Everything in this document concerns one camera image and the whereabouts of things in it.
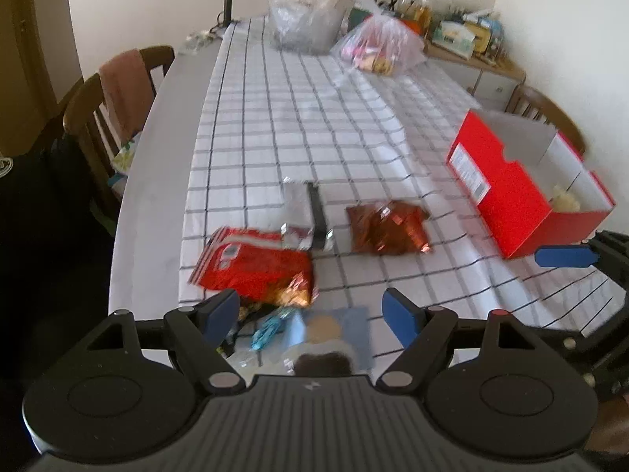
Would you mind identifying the pink cloth on chair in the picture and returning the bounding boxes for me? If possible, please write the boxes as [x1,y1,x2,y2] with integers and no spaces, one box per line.
[98,49,154,143]

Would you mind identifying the dark red foil snack bag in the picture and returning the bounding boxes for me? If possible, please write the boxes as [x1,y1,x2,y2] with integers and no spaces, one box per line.
[346,200,431,256]

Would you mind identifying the clear tray with dark cookies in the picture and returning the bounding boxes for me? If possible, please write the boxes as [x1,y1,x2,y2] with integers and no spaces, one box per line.
[259,339,359,377]

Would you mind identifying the amber bottle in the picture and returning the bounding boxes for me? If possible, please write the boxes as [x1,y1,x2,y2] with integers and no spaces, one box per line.
[414,0,432,36]

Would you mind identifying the wooden chair with pink cloth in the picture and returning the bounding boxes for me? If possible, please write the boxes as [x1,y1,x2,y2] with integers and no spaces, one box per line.
[63,46,175,199]

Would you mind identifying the silver black snack packet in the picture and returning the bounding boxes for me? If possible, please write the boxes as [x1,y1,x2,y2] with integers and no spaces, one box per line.
[280,178,334,251]

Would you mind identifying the clear plastic bag grey contents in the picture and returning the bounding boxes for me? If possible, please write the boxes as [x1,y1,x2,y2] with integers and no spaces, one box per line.
[268,0,353,55]

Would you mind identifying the teal wrapped candy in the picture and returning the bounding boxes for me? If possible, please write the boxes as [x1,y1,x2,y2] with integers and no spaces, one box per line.
[250,307,296,352]

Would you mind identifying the black white checkered tablecloth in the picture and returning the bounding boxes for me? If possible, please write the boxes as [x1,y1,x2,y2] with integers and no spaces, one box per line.
[179,18,623,332]

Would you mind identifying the clear plastic bag pink snacks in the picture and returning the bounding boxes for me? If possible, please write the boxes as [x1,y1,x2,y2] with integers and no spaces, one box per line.
[331,14,427,77]

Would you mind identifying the tissue box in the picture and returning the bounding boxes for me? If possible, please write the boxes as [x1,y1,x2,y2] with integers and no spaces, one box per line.
[432,20,476,60]

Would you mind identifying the wooden sideboard cabinet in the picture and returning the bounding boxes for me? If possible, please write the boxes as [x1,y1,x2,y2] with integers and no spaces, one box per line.
[425,43,527,111]

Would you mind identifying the blue cookie snack packet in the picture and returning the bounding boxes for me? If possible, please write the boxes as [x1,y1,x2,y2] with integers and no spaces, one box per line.
[281,308,373,373]

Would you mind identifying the yellow container on sideboard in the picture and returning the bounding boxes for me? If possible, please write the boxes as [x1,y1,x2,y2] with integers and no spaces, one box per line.
[464,21,491,54]

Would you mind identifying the red cardboard box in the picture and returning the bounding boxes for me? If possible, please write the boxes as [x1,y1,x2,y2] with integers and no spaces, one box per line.
[447,109,615,260]

